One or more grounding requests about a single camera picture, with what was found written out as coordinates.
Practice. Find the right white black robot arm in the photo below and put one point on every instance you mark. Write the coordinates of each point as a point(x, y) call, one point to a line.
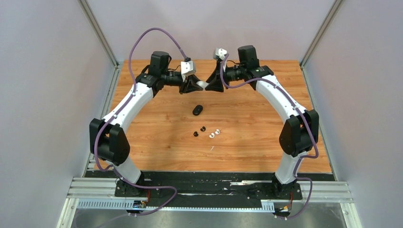
point(299, 135)

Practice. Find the white earbud charging case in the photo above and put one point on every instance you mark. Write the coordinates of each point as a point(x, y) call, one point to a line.
point(202, 84)

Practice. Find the black earbud charging case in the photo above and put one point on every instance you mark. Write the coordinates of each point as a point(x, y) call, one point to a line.
point(197, 110)

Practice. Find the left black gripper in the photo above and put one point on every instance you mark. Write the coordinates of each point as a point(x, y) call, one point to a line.
point(189, 85)

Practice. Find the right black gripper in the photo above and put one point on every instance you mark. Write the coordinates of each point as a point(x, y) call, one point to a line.
point(215, 80)

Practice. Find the aluminium frame post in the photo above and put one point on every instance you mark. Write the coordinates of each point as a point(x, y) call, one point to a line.
point(321, 31)
point(85, 6)

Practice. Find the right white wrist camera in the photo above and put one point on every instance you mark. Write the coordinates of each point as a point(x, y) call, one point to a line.
point(219, 54)

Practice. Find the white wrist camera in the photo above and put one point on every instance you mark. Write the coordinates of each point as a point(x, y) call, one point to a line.
point(187, 68)
point(219, 54)

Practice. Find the left aluminium frame post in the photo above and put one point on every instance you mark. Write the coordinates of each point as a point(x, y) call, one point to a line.
point(85, 6)

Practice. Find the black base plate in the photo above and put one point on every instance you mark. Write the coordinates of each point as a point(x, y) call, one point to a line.
point(166, 178)

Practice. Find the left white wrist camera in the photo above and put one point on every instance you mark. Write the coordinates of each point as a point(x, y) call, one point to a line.
point(187, 68)

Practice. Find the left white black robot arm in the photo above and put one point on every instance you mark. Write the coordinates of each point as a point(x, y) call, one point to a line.
point(108, 141)

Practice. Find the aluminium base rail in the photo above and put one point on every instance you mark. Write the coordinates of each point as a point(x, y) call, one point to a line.
point(317, 191)

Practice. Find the right aluminium frame post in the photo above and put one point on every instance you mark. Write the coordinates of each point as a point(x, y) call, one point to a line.
point(321, 31)

